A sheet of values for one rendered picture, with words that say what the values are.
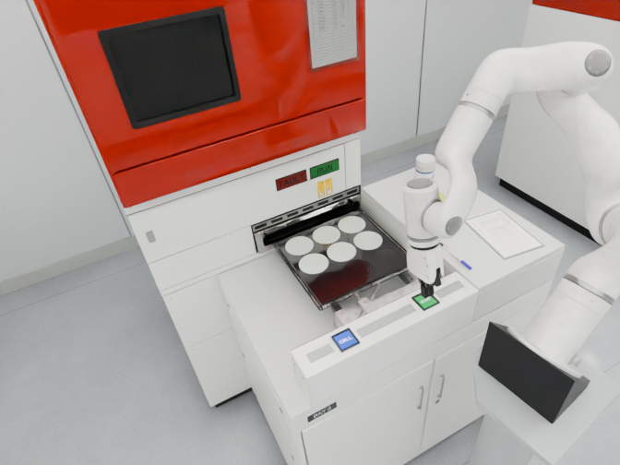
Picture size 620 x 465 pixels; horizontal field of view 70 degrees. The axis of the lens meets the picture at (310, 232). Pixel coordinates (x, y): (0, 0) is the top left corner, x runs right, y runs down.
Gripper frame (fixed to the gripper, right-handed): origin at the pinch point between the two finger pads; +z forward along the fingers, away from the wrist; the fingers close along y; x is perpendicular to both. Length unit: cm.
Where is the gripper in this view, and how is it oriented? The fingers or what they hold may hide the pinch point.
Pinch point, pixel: (427, 289)
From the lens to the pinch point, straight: 125.5
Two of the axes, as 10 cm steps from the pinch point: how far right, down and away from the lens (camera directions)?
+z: 1.8, 8.6, 4.7
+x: 8.8, -3.5, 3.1
